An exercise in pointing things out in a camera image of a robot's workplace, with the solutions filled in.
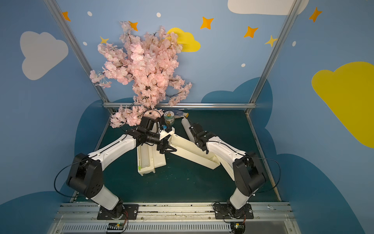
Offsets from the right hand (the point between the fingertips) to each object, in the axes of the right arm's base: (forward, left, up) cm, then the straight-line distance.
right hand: (210, 135), depth 91 cm
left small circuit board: (-49, +47, -14) cm, 69 cm away
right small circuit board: (-46, -14, -15) cm, 50 cm away
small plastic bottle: (+29, +18, -12) cm, 36 cm away
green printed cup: (+18, +30, -5) cm, 35 cm away
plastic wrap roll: (-13, +41, -6) cm, 43 cm away
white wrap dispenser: (-11, +13, 0) cm, 17 cm away
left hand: (-9, +21, +6) cm, 23 cm away
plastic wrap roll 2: (+14, +17, -8) cm, 23 cm away
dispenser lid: (-16, +31, -3) cm, 35 cm away
